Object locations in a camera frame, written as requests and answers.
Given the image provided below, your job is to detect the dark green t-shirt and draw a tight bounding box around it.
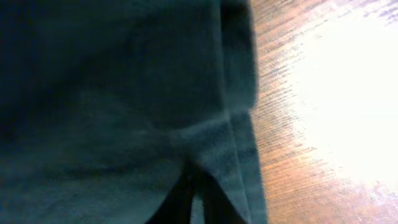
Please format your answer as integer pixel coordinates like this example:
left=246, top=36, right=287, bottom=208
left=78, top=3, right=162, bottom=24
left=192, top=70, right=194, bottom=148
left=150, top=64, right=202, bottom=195
left=1, top=0, right=267, bottom=223

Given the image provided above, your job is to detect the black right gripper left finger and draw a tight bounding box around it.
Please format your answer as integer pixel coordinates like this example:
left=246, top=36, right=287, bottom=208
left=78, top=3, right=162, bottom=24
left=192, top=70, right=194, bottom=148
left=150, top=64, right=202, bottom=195
left=146, top=161, right=196, bottom=224

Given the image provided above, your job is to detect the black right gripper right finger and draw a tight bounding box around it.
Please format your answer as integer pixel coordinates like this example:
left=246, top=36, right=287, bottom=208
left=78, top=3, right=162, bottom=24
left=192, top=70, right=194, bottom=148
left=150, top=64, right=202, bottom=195
left=196, top=169, right=247, bottom=224

